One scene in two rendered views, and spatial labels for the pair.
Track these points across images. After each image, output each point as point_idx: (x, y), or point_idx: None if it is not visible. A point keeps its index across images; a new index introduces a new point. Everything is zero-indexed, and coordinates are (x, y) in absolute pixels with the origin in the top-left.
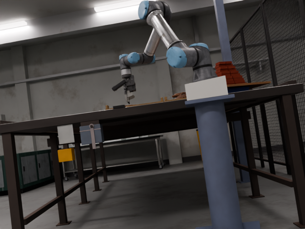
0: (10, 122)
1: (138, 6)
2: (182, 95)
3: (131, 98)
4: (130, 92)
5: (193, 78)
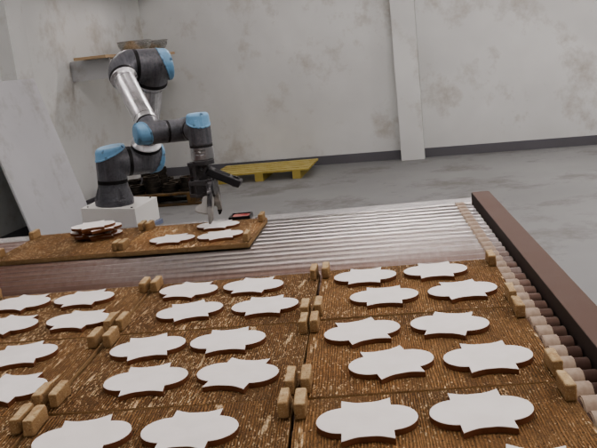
0: (478, 204)
1: (170, 53)
2: None
3: (202, 212)
4: (202, 198)
5: (131, 193)
